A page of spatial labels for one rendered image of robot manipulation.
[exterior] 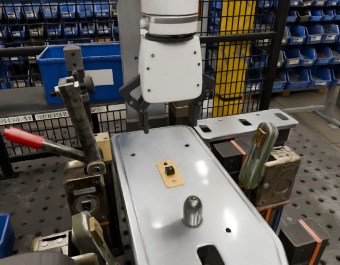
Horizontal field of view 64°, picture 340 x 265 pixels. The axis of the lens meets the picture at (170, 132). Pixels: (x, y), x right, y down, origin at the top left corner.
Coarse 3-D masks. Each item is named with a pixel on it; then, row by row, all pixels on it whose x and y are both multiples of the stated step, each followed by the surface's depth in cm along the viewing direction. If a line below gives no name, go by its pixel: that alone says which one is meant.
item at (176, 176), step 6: (156, 162) 58; (162, 162) 58; (168, 162) 58; (162, 168) 56; (174, 168) 56; (162, 174) 55; (168, 174) 54; (174, 174) 55; (180, 174) 55; (168, 180) 53; (174, 180) 53; (180, 180) 53; (168, 186) 52; (174, 186) 52
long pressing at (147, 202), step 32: (160, 128) 72; (192, 128) 72; (128, 160) 59; (160, 160) 59; (192, 160) 59; (128, 192) 50; (160, 192) 50; (192, 192) 50; (224, 192) 50; (128, 224) 44; (160, 224) 44; (224, 224) 44; (256, 224) 44; (160, 256) 39; (192, 256) 39; (224, 256) 39; (256, 256) 39
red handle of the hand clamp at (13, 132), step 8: (16, 128) 42; (8, 136) 41; (16, 136) 41; (24, 136) 42; (32, 136) 43; (40, 136) 44; (24, 144) 42; (32, 144) 42; (40, 144) 43; (48, 144) 44; (56, 144) 45; (56, 152) 45; (64, 152) 45; (72, 152) 46; (80, 152) 47; (80, 160) 47
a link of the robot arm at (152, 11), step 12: (144, 0) 37; (156, 0) 36; (168, 0) 35; (180, 0) 36; (192, 0) 37; (144, 12) 38; (156, 12) 37; (168, 12) 36; (180, 12) 36; (192, 12) 38
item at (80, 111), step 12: (60, 84) 39; (72, 84) 39; (84, 84) 41; (60, 96) 40; (72, 96) 40; (72, 108) 41; (84, 108) 45; (72, 120) 42; (84, 120) 42; (84, 132) 43; (84, 144) 44; (96, 144) 48; (96, 156) 46
